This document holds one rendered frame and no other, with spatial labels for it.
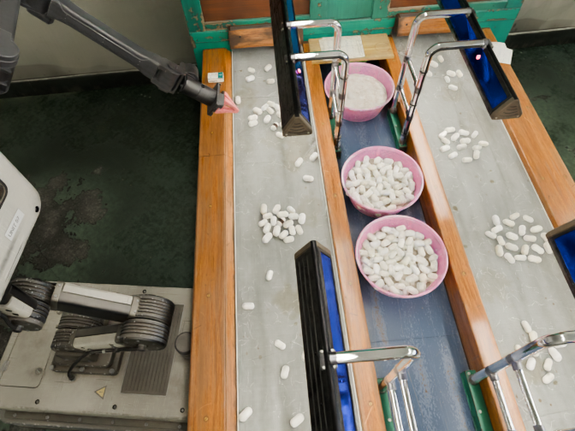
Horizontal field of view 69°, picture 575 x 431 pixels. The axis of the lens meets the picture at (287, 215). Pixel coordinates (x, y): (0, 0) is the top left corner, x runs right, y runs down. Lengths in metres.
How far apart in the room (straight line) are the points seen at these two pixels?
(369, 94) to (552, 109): 1.61
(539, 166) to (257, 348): 1.08
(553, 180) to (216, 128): 1.14
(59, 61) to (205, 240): 2.02
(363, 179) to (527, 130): 0.61
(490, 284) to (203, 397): 0.84
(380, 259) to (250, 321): 0.42
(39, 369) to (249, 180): 0.92
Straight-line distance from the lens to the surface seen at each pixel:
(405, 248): 1.32
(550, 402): 1.30
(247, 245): 1.28
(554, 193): 1.56
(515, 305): 1.34
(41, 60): 3.10
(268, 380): 1.15
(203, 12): 1.83
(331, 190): 1.35
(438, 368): 1.28
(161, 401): 1.47
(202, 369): 1.16
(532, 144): 1.67
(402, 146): 1.57
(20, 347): 1.72
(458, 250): 1.32
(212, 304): 1.20
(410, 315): 1.30
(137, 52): 1.37
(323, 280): 0.83
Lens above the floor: 1.87
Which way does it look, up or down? 58 degrees down
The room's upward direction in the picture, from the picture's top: 3 degrees counter-clockwise
